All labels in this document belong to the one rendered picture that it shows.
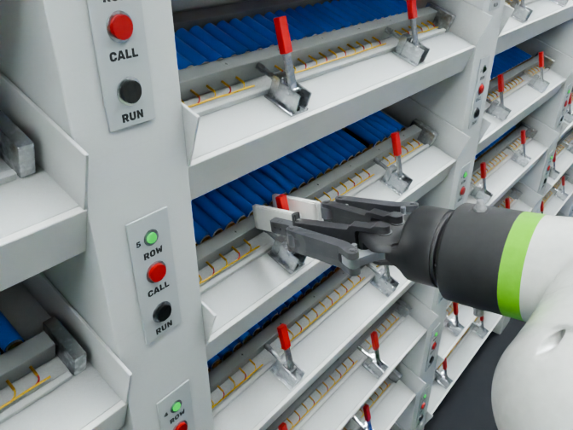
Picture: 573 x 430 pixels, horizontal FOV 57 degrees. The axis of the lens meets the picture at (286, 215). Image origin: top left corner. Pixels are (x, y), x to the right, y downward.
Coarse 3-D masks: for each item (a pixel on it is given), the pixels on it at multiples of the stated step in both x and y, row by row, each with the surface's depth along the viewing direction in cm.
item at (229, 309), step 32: (448, 128) 93; (384, 160) 88; (416, 160) 90; (448, 160) 93; (384, 192) 81; (416, 192) 85; (224, 256) 63; (224, 288) 60; (256, 288) 61; (288, 288) 64; (224, 320) 57; (256, 320) 62
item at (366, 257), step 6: (354, 246) 50; (360, 252) 51; (366, 252) 50; (372, 252) 50; (342, 258) 50; (360, 258) 50; (366, 258) 50; (372, 258) 50; (378, 258) 50; (384, 258) 50; (348, 264) 50; (354, 264) 49; (360, 264) 50
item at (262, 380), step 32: (320, 288) 85; (352, 288) 91; (384, 288) 92; (288, 320) 79; (320, 320) 83; (352, 320) 86; (224, 352) 73; (256, 352) 75; (288, 352) 73; (320, 352) 79; (224, 384) 72; (256, 384) 73; (288, 384) 74; (224, 416) 68; (256, 416) 69
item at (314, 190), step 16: (416, 128) 94; (384, 144) 87; (352, 160) 81; (368, 160) 82; (336, 176) 77; (352, 176) 81; (368, 176) 82; (304, 192) 72; (320, 192) 74; (240, 224) 64; (208, 240) 61; (224, 240) 62; (240, 240) 64; (208, 256) 60
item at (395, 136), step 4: (396, 132) 79; (392, 136) 79; (396, 136) 79; (392, 140) 80; (396, 140) 79; (392, 144) 80; (396, 144) 80; (400, 144) 80; (396, 148) 80; (400, 148) 80; (396, 152) 80; (400, 152) 80; (396, 156) 80; (400, 156) 81; (396, 160) 81; (400, 160) 81; (396, 164) 81; (400, 164) 81; (396, 168) 81; (400, 168) 81; (400, 172) 81; (400, 176) 81
